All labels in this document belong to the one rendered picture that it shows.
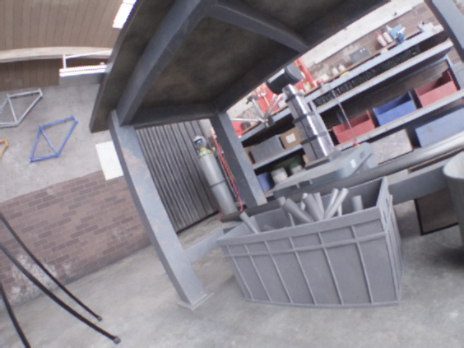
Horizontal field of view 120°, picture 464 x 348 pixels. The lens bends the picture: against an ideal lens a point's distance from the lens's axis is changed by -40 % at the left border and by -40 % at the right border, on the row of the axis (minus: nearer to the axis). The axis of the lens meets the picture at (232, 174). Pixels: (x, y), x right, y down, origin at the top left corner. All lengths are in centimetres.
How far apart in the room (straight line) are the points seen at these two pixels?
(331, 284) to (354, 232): 15
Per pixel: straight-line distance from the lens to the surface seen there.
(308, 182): 114
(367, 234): 45
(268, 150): 242
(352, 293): 54
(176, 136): 371
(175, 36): 57
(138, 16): 60
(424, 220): 74
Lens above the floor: 38
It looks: 2 degrees up
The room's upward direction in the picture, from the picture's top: 24 degrees counter-clockwise
